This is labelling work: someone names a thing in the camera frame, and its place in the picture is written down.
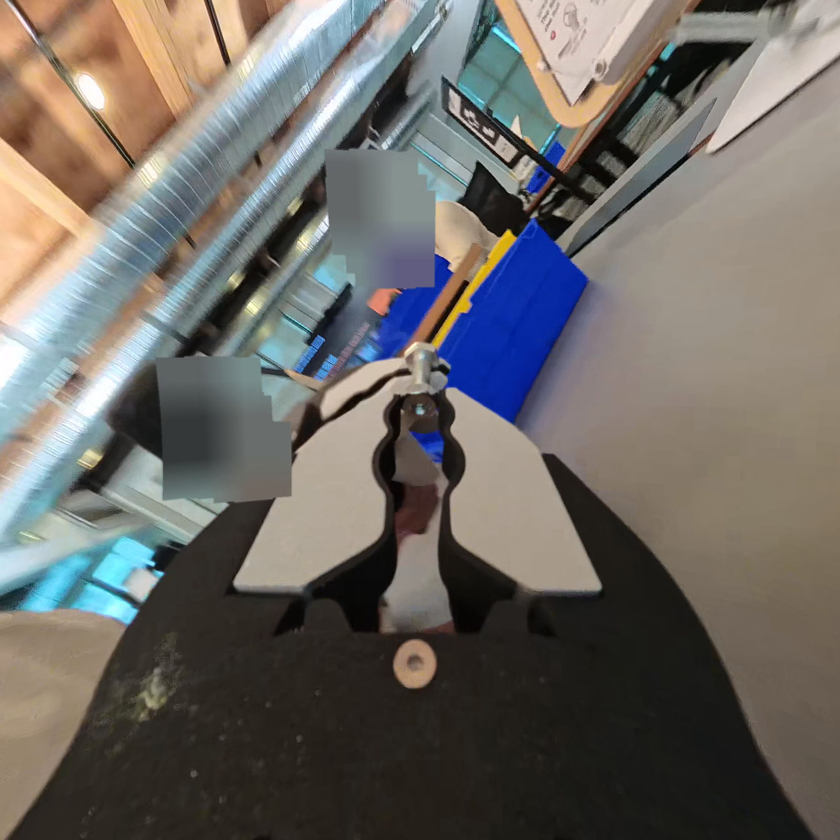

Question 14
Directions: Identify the silver bolt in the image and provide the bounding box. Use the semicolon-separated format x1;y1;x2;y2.
402;340;442;396

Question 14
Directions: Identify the black white marker sign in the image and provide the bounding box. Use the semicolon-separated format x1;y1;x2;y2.
441;75;567;179

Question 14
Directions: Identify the wooden neighbouring table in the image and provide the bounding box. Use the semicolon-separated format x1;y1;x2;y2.
412;243;484;350

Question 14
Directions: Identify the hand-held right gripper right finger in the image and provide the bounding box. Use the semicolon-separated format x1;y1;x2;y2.
436;387;604;634

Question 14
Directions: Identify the large wall screen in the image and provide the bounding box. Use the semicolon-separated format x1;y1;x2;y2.
289;289;408;383

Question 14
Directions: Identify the silver ventilation duct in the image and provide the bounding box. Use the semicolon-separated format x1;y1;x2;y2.
0;0;463;546

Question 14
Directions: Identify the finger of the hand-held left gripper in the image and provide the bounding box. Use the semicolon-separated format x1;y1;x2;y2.
292;367;455;454
316;357;422;409

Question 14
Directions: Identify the yellow plastic bin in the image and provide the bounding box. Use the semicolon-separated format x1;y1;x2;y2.
433;230;519;349

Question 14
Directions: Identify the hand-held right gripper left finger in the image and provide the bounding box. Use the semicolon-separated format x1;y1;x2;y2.
232;388;400;634

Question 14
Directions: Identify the document stand with wooden board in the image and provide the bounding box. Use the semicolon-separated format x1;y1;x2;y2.
492;0;840;156

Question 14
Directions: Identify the black office chair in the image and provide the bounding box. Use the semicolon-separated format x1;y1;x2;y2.
462;161;527;219

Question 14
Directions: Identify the person's left hand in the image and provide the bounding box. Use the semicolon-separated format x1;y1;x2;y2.
397;486;441;537

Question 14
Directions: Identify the printed instruction sheet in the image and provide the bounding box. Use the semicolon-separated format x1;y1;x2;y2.
512;0;664;106

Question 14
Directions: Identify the blue plastic bin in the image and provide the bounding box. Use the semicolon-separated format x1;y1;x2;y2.
377;256;460;368
430;218;589;424

